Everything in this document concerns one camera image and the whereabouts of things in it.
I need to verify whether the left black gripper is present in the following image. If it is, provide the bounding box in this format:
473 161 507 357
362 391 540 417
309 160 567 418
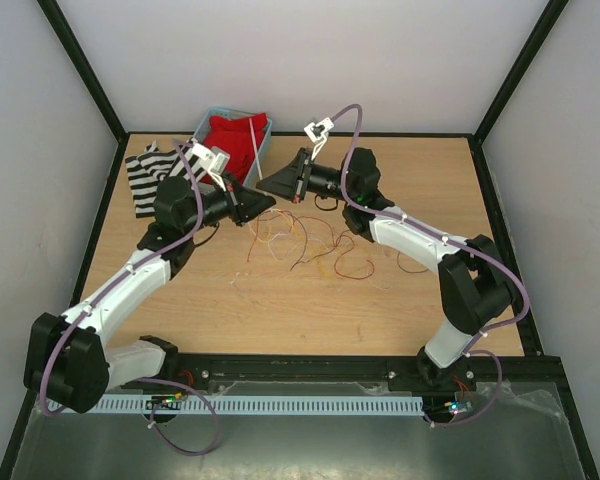
183 172 277 236

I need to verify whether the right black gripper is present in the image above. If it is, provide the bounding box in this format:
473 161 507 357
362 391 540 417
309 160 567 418
256 147 355 203

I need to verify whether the white wire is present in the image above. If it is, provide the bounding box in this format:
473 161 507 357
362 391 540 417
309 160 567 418
247 214 396 292

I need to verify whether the white zip tie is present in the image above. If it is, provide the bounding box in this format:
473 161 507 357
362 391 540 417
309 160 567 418
249 118 263 180

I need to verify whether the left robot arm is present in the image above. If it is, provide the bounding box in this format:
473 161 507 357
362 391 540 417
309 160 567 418
23 176 275 413

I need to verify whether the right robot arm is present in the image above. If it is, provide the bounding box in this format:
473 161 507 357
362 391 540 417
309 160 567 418
257 147 529 389

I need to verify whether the red cloth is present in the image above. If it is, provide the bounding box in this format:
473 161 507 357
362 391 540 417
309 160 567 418
203 113 268 183

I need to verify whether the blue plastic basket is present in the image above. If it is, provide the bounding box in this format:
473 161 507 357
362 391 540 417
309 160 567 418
193 107 273 187

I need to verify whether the black white striped cloth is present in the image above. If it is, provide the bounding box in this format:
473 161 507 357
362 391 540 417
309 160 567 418
124 141 190 218

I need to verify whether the left circuit board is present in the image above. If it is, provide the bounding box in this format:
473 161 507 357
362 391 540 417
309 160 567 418
145 394 187 410

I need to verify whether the circuit board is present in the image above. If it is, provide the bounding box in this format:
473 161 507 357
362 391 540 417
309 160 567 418
145 394 187 410
444 400 473 416

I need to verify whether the right circuit board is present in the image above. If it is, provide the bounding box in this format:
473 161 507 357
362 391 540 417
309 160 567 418
444 400 473 416

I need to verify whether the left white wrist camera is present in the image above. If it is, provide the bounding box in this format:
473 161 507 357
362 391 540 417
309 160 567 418
190 143 230 191

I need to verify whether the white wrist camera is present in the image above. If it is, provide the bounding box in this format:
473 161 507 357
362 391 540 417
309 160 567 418
304 117 334 165
190 143 230 191

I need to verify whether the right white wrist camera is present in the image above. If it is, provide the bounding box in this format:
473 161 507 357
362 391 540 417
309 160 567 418
304 117 334 165

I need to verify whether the grey slotted cable duct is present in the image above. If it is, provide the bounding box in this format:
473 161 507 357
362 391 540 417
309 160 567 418
89 394 425 416

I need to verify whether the black aluminium frame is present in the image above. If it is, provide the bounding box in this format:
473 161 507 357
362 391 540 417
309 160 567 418
0 1 599 479

